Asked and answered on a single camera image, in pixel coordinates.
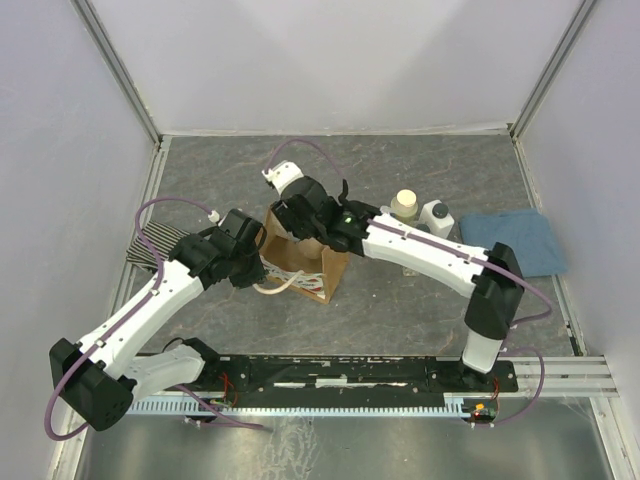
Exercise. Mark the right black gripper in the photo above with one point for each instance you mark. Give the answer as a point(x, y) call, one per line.
point(286, 218)

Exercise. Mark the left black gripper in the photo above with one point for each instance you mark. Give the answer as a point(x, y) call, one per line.
point(254, 277)

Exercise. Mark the watermelon print canvas bag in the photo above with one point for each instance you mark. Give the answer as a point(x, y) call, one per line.
point(318, 279)

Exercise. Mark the white square bottle dark cap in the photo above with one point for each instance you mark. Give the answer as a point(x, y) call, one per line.
point(436, 216)

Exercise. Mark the pink beige bottle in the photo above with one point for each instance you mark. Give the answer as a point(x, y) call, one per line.
point(310, 248)

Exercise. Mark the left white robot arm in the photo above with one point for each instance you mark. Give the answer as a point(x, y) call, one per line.
point(102, 375)

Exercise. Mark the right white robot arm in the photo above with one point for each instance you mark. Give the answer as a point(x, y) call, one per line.
point(489, 279)

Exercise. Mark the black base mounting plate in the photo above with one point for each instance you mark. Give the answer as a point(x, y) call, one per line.
point(259, 373)

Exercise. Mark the blue folded cloth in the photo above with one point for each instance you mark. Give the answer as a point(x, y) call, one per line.
point(527, 232)

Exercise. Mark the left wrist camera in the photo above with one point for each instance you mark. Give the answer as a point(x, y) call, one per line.
point(242, 228)

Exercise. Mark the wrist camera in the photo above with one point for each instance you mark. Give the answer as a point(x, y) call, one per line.
point(282, 175)
point(242, 228)

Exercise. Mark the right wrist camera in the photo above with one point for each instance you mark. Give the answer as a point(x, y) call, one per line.
point(282, 175)

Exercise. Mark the light blue cable duct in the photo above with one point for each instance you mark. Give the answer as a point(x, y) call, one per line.
point(320, 402)

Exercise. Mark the left aluminium frame post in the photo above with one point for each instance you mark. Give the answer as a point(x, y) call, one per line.
point(89, 16)

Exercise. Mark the aluminium frame post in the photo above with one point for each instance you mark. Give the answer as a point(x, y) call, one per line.
point(89, 16)
point(571, 34)

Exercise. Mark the right aluminium frame post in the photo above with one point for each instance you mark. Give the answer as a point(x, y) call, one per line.
point(571, 34)

